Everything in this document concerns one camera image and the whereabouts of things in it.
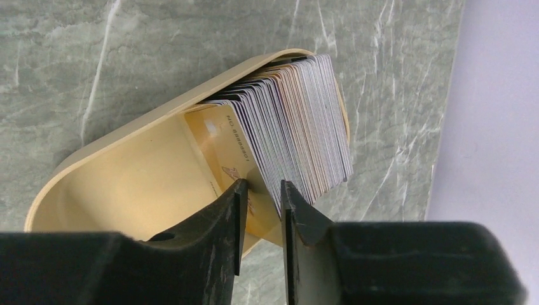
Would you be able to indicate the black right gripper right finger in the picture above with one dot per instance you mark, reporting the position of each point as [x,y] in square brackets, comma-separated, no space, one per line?
[329,262]

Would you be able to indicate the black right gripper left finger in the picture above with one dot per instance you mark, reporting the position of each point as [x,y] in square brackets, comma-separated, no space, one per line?
[193,262]

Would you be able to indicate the stack of credit cards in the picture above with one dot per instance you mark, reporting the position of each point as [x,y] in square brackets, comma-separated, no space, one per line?
[290,113]

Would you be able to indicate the beige oval tray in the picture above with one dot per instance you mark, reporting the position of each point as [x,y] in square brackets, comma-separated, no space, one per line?
[144,177]

